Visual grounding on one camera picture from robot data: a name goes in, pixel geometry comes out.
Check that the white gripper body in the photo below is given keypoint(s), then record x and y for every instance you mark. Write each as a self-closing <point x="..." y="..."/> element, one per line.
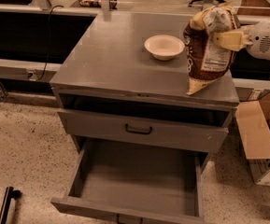
<point x="262" y="41"/>

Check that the white paper bowl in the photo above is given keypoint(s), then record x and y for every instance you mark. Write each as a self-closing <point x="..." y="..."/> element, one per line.
<point x="164" y="47"/>

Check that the grey top drawer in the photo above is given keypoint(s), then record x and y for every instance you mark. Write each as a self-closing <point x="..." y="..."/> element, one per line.
<point x="165" y="133"/>

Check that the black top drawer handle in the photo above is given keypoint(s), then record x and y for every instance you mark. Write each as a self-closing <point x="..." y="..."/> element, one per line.
<point x="138" y="130"/>

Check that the open cardboard box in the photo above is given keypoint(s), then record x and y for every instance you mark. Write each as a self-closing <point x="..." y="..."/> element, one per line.
<point x="252" y="118"/>

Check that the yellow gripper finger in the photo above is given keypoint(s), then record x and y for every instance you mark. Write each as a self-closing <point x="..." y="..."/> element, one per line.
<point x="231" y="40"/>

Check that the grey drawer cabinet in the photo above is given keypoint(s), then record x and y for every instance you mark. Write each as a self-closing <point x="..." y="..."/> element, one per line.
<point x="209" y="114"/>

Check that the grey open middle drawer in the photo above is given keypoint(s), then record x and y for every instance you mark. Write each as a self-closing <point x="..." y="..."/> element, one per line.
<point x="134" y="184"/>

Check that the brown chip bag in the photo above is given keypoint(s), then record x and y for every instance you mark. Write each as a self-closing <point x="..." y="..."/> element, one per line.
<point x="207" y="62"/>

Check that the black stand base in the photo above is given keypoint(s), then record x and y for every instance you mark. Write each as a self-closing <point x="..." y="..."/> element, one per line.
<point x="10" y="194"/>

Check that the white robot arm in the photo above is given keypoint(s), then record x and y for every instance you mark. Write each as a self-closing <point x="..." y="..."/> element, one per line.
<point x="255" y="39"/>

